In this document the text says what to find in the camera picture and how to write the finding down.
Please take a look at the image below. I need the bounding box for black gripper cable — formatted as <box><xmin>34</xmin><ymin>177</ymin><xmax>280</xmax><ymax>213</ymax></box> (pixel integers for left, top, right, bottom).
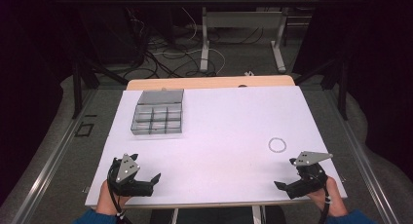
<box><xmin>106</xmin><ymin>167</ymin><xmax>134</xmax><ymax>224</ymax></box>
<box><xmin>318</xmin><ymin>181</ymin><xmax>333</xmax><ymax>224</ymax></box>

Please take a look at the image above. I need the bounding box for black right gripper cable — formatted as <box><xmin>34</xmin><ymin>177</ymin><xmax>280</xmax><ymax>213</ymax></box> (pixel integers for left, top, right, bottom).
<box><xmin>318</xmin><ymin>181</ymin><xmax>333</xmax><ymax>224</ymax></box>

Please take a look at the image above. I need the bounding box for bundle of black floor cables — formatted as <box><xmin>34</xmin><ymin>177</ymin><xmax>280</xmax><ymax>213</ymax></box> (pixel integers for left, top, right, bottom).
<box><xmin>125</xmin><ymin>8</ymin><xmax>217</xmax><ymax>80</ymax></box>

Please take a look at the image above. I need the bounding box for white-legged background desk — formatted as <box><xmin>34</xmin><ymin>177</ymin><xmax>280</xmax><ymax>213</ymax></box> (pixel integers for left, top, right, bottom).
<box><xmin>180</xmin><ymin>0</ymin><xmax>322</xmax><ymax>74</ymax></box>

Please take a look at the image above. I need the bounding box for white table board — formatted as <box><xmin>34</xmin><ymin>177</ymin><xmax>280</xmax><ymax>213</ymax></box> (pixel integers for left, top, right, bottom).
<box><xmin>84</xmin><ymin>85</ymin><xmax>348</xmax><ymax>208</ymax></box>

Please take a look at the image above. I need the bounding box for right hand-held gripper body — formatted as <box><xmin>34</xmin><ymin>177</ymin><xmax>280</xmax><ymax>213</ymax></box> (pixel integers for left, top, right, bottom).
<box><xmin>286</xmin><ymin>151</ymin><xmax>334</xmax><ymax>200</ymax></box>

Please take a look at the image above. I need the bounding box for light wooden table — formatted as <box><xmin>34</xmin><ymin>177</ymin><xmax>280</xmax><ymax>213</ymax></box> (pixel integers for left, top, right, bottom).
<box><xmin>125</xmin><ymin>74</ymin><xmax>297</xmax><ymax>92</ymax></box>

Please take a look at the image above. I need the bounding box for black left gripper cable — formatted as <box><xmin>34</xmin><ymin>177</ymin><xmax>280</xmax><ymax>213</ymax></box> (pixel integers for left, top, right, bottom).
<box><xmin>106</xmin><ymin>167</ymin><xmax>134</xmax><ymax>224</ymax></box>

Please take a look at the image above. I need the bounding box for aluminium floor rail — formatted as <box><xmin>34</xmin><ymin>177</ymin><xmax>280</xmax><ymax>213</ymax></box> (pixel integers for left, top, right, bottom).
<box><xmin>323</xmin><ymin>87</ymin><xmax>404</xmax><ymax>224</ymax></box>
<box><xmin>10</xmin><ymin>88</ymin><xmax>99</xmax><ymax>224</ymax></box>

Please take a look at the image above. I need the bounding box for clear plastic compartment box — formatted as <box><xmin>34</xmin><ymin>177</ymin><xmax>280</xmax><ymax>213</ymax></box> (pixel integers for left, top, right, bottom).
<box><xmin>130</xmin><ymin>89</ymin><xmax>185</xmax><ymax>136</ymax></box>

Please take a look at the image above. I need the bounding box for person's left hand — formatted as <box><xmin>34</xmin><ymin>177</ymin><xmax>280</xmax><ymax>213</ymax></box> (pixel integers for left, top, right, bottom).
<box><xmin>95</xmin><ymin>179</ymin><xmax>131</xmax><ymax>216</ymax></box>

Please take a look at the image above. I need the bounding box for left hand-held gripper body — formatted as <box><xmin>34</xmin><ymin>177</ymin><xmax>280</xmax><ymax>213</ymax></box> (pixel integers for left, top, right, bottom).
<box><xmin>106</xmin><ymin>153</ymin><xmax>154</xmax><ymax>198</ymax></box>

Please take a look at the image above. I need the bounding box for person's right hand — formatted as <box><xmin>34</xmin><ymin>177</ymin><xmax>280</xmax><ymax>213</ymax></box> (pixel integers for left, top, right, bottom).
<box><xmin>306</xmin><ymin>176</ymin><xmax>349</xmax><ymax>218</ymax></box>

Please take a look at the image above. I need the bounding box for black metal stand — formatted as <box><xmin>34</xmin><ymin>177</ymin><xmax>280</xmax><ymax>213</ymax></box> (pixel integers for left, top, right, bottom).
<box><xmin>292</xmin><ymin>53</ymin><xmax>351</xmax><ymax>122</ymax></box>
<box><xmin>71</xmin><ymin>53</ymin><xmax>131</xmax><ymax>120</ymax></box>

